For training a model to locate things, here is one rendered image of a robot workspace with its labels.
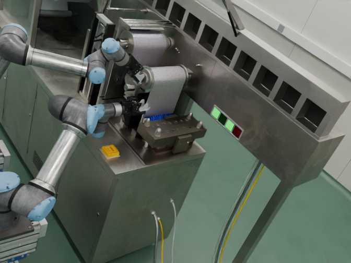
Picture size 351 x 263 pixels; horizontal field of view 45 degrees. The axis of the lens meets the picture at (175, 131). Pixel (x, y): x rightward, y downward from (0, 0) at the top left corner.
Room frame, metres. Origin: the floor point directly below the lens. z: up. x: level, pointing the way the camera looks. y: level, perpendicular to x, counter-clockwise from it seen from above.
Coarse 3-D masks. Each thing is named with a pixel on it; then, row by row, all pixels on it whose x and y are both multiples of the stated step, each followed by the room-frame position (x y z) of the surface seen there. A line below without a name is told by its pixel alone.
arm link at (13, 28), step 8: (8, 24) 1.75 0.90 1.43; (16, 24) 1.77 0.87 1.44; (8, 32) 1.66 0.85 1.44; (16, 32) 1.69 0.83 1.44; (24, 32) 1.75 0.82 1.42; (24, 40) 1.70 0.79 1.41; (0, 56) 1.67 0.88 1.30; (0, 64) 1.67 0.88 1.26; (8, 64) 1.71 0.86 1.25; (0, 72) 1.68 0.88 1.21
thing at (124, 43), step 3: (117, 39) 2.22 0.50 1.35; (120, 39) 2.21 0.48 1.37; (123, 39) 2.22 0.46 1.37; (126, 39) 2.24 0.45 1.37; (120, 42) 2.20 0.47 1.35; (123, 42) 2.21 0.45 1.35; (126, 42) 2.23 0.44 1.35; (129, 42) 2.24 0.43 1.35; (120, 45) 2.19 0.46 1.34; (123, 45) 2.20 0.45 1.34; (126, 45) 2.22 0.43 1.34; (129, 45) 2.23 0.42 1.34; (123, 48) 2.21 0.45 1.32; (126, 48) 2.23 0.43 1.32
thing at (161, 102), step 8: (152, 96) 2.07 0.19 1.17; (160, 96) 2.12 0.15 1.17; (168, 96) 2.16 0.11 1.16; (176, 96) 2.21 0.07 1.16; (152, 104) 2.09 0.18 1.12; (160, 104) 2.13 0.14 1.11; (168, 104) 2.18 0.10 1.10; (152, 112) 2.10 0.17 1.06; (160, 112) 2.15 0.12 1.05; (168, 112) 2.20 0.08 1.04
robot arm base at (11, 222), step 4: (0, 212) 1.16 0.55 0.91; (4, 212) 1.17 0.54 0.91; (8, 212) 1.18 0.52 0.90; (12, 212) 1.20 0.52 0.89; (0, 216) 1.16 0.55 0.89; (4, 216) 1.17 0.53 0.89; (8, 216) 1.18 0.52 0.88; (12, 216) 1.20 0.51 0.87; (16, 216) 1.23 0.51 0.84; (0, 220) 1.16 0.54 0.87; (4, 220) 1.17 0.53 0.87; (8, 220) 1.18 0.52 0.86; (12, 220) 1.19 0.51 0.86; (16, 220) 1.21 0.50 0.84; (0, 224) 1.15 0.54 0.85; (4, 224) 1.16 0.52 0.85; (8, 224) 1.17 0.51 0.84; (12, 224) 1.19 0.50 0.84; (0, 228) 1.15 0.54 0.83; (4, 228) 1.16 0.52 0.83; (8, 228) 1.17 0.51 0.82
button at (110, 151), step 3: (102, 147) 1.80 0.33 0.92; (105, 147) 1.80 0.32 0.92; (108, 147) 1.81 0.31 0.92; (111, 147) 1.82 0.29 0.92; (114, 147) 1.84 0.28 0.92; (102, 150) 1.79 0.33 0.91; (105, 150) 1.78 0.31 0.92; (108, 150) 1.79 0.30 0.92; (111, 150) 1.80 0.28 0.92; (114, 150) 1.81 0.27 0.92; (117, 150) 1.82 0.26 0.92; (105, 153) 1.78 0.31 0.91; (108, 153) 1.76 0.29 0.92; (111, 153) 1.77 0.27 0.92; (114, 153) 1.79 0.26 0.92; (117, 153) 1.80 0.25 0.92; (108, 156) 1.76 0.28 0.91; (111, 156) 1.78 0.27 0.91
